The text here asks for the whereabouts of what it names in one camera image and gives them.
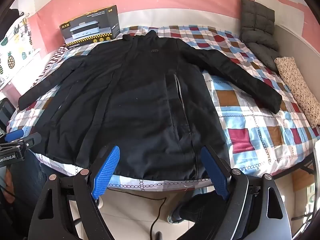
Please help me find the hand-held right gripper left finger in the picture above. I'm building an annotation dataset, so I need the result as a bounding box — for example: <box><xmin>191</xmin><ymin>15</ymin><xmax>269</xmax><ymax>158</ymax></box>
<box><xmin>27</xmin><ymin>145</ymin><xmax>121</xmax><ymax>240</ymax></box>

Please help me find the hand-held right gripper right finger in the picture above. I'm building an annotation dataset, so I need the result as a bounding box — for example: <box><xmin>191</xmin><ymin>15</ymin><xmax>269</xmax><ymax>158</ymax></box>
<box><xmin>200</xmin><ymin>144</ymin><xmax>299</xmax><ymax>240</ymax></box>

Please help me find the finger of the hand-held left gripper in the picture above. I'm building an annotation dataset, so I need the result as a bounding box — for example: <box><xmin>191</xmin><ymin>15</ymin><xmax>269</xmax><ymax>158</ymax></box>
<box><xmin>14</xmin><ymin>133</ymin><xmax>42</xmax><ymax>149</ymax></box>
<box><xmin>4</xmin><ymin>129</ymin><xmax>25</xmax><ymax>142</ymax></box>

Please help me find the black jacket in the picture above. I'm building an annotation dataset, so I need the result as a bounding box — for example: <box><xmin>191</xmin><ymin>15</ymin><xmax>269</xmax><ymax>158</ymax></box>
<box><xmin>18</xmin><ymin>29</ymin><xmax>283</xmax><ymax>180</ymax></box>

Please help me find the black chair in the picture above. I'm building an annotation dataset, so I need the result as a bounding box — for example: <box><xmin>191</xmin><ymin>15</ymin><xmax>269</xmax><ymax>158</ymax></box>
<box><xmin>0</xmin><ymin>97</ymin><xmax>16</xmax><ymax>130</ymax></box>

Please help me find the person's left leg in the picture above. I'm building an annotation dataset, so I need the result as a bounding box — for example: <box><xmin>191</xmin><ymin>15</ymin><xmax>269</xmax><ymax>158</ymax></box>
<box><xmin>14</xmin><ymin>150</ymin><xmax>58</xmax><ymax>207</ymax></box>

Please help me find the person's leg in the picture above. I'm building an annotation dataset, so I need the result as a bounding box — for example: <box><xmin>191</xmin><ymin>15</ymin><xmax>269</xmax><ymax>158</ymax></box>
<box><xmin>167</xmin><ymin>192</ymin><xmax>227</xmax><ymax>230</ymax></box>
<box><xmin>14</xmin><ymin>150</ymin><xmax>58</xmax><ymax>207</ymax></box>

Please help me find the person's right leg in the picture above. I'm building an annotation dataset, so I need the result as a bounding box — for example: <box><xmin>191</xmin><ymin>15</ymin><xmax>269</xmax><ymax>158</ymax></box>
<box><xmin>167</xmin><ymin>192</ymin><xmax>227</xmax><ymax>230</ymax></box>

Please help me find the pink storage box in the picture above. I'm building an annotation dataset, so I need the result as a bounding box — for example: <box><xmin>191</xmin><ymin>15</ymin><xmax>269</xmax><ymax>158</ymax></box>
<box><xmin>0</xmin><ymin>79</ymin><xmax>22</xmax><ymax>102</ymax></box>

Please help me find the checkered bed sheet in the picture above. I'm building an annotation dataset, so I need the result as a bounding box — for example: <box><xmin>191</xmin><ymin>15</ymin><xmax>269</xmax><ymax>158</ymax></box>
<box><xmin>7</xmin><ymin>24</ymin><xmax>320</xmax><ymax>188</ymax></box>

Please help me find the pineapple print cloth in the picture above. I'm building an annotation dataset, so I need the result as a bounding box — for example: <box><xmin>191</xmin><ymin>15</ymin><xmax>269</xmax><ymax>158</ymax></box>
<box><xmin>0</xmin><ymin>12</ymin><xmax>41</xmax><ymax>82</ymax></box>

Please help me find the red white striped cloth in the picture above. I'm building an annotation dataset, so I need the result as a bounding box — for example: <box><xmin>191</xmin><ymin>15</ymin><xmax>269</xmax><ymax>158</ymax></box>
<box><xmin>48</xmin><ymin>45</ymin><xmax>68</xmax><ymax>67</ymax></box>

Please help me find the speckled beige pillow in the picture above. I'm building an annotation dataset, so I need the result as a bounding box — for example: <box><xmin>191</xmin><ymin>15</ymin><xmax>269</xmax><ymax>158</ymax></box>
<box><xmin>274</xmin><ymin>56</ymin><xmax>320</xmax><ymax>126</ymax></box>

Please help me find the cooker cardboard box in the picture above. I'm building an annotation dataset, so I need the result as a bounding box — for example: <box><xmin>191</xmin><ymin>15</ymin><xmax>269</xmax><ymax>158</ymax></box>
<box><xmin>59</xmin><ymin>4</ymin><xmax>121</xmax><ymax>46</ymax></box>

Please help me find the black floor cable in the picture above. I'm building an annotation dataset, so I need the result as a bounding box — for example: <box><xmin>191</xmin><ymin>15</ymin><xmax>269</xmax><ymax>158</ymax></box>
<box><xmin>119</xmin><ymin>192</ymin><xmax>167</xmax><ymax>240</ymax></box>

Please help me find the black metal bed frame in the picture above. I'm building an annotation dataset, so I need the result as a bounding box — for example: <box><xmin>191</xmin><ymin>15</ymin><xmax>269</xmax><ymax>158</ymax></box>
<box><xmin>272</xmin><ymin>152</ymin><xmax>316</xmax><ymax>181</ymax></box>

